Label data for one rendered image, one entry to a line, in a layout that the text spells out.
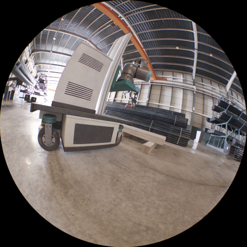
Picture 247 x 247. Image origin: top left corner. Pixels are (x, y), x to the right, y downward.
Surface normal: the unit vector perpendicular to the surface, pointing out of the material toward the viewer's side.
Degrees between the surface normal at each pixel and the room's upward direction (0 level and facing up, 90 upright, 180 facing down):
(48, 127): 90
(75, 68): 90
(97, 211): 0
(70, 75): 90
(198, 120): 90
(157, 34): 170
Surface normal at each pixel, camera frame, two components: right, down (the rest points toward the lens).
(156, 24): -0.33, 0.94
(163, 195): 0.25, -0.97
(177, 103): -0.55, -0.07
